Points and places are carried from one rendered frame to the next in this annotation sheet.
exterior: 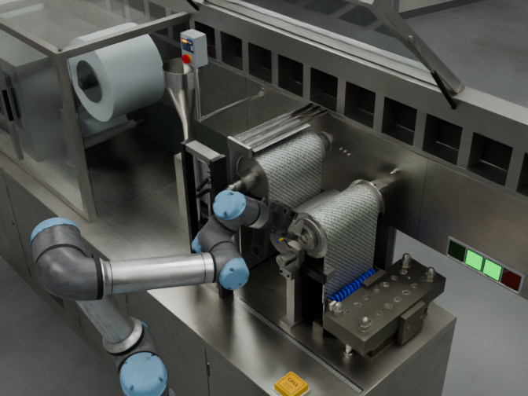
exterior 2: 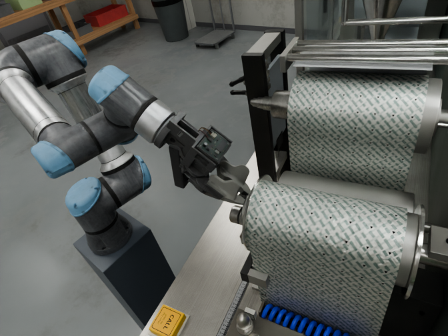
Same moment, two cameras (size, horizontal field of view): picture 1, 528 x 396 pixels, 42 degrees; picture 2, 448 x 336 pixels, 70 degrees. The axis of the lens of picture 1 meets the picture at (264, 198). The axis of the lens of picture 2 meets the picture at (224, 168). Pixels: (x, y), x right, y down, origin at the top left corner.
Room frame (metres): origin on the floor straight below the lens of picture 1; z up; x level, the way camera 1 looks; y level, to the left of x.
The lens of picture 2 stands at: (1.47, -0.52, 1.71)
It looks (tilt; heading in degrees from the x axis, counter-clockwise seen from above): 40 degrees down; 77
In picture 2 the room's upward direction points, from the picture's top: 13 degrees counter-clockwise
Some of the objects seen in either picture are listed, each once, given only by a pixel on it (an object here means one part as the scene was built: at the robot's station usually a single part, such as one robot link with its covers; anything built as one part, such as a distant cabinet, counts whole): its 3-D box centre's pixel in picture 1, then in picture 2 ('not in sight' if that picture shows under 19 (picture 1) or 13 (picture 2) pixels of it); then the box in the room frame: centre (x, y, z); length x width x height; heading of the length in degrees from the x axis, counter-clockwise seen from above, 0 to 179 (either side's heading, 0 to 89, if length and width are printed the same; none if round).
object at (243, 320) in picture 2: (338, 308); (243, 321); (1.50, -0.21, 1.05); 0.04 x 0.04 x 0.04
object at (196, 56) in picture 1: (192, 49); not in sight; (2.03, 0.22, 1.66); 0.07 x 0.07 x 0.10; 44
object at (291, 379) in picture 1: (291, 386); (167, 323); (1.33, -0.07, 0.91); 0.07 x 0.07 x 0.02; 42
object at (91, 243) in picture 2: not in sight; (105, 227); (1.21, 0.32, 0.95); 0.15 x 0.15 x 0.10
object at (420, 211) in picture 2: (365, 200); (412, 251); (1.78, -0.32, 1.25); 0.15 x 0.01 x 0.15; 42
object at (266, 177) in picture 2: (309, 235); (259, 212); (1.60, -0.13, 1.25); 0.15 x 0.01 x 0.15; 42
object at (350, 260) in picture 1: (350, 262); (314, 298); (1.64, -0.26, 1.11); 0.23 x 0.01 x 0.18; 132
